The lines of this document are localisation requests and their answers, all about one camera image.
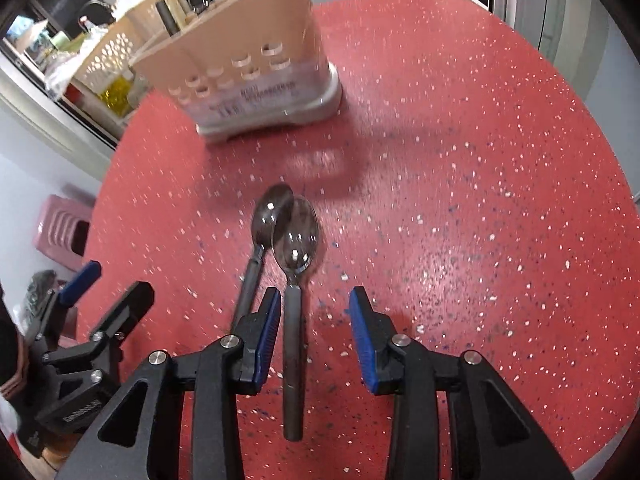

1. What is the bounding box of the beige flower-hole plastic rack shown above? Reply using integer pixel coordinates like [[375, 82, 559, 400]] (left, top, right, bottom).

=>
[[70, 0, 168, 111]]

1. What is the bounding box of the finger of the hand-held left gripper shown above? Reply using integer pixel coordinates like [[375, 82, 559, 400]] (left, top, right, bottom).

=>
[[42, 281, 155, 397], [55, 260, 102, 307]]

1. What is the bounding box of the black utensil handle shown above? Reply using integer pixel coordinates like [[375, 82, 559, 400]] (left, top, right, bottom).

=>
[[156, 1, 178, 36]]

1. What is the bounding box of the beige plastic utensil holder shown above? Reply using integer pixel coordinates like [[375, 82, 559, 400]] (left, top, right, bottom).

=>
[[127, 0, 343, 145]]

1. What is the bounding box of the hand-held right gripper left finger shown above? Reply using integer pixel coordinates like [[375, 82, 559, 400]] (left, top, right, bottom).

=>
[[55, 286, 282, 480]]

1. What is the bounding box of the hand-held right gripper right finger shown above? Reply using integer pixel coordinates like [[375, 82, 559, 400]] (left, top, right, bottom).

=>
[[347, 286, 576, 480]]

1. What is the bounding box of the yellow oil bottle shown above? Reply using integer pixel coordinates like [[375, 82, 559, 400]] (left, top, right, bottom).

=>
[[97, 72, 136, 116]]

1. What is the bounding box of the pink plastic stool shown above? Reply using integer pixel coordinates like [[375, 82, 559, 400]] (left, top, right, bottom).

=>
[[32, 194, 96, 273]]

